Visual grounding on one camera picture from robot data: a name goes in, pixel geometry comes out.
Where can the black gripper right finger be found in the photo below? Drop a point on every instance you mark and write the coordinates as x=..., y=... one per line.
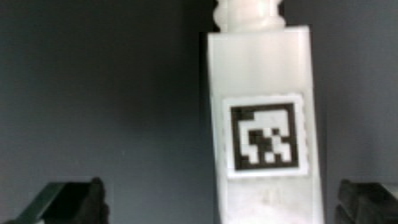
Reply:
x=366, y=203

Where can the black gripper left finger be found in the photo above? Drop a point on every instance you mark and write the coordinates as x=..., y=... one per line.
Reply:
x=68, y=204

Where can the white table leg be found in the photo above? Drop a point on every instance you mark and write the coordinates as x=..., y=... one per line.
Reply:
x=263, y=116

